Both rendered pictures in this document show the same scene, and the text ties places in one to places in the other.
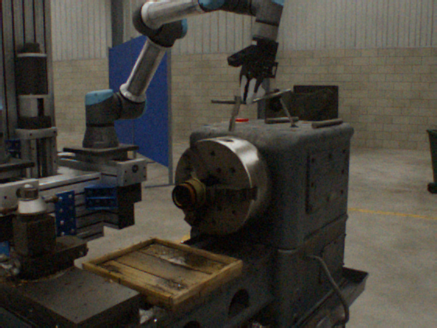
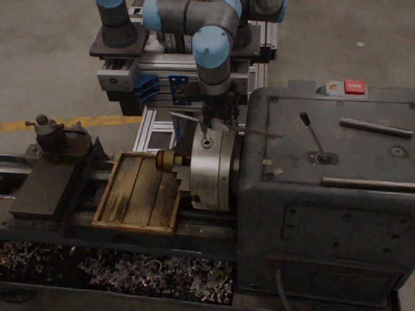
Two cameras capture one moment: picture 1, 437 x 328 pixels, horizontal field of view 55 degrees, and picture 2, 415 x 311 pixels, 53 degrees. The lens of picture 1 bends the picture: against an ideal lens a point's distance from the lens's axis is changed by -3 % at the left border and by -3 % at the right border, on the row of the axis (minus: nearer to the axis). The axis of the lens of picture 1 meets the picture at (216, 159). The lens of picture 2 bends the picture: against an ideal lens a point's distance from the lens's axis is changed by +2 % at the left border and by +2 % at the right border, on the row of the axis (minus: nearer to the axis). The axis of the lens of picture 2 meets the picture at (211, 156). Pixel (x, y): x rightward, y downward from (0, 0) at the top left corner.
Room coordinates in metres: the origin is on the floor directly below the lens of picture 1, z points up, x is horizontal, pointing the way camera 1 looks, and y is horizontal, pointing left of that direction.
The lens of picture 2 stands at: (1.03, -0.83, 2.18)
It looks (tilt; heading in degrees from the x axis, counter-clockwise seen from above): 50 degrees down; 65
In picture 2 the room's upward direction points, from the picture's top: 5 degrees counter-clockwise
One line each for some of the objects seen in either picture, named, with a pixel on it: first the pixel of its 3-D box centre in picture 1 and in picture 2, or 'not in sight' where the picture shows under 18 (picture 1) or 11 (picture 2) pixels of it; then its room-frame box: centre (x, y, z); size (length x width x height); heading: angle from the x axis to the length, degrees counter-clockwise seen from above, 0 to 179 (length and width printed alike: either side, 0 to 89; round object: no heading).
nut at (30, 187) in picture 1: (29, 190); (41, 118); (0.96, 0.43, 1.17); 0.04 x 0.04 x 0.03
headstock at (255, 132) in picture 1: (275, 172); (331, 172); (1.74, -0.24, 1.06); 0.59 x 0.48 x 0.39; 143
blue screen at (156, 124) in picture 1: (133, 101); not in sight; (8.10, 1.55, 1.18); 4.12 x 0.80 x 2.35; 25
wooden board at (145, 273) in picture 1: (162, 268); (144, 190); (1.19, 0.16, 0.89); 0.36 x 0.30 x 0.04; 53
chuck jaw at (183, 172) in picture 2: (229, 193); (186, 182); (1.30, -0.04, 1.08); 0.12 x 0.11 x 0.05; 53
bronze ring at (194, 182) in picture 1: (190, 194); (171, 160); (1.29, 0.08, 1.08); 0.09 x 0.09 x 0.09; 53
